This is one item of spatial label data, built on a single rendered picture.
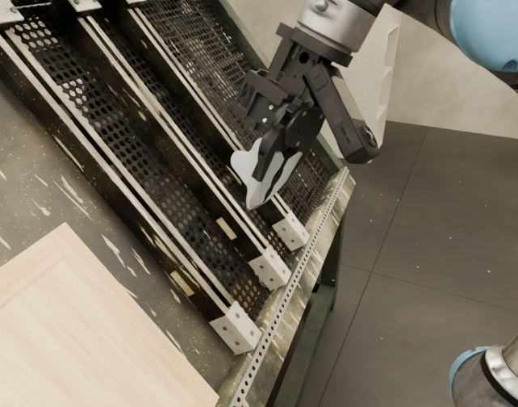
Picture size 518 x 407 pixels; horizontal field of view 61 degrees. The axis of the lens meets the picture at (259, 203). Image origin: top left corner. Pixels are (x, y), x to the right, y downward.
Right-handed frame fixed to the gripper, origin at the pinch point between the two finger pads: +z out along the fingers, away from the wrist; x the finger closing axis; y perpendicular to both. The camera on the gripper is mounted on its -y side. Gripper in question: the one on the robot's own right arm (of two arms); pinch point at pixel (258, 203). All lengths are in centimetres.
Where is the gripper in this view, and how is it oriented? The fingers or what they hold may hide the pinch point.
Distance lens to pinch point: 54.2
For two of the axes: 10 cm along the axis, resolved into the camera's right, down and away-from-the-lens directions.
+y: -7.0, -5.7, 4.3
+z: -4.3, 8.1, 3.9
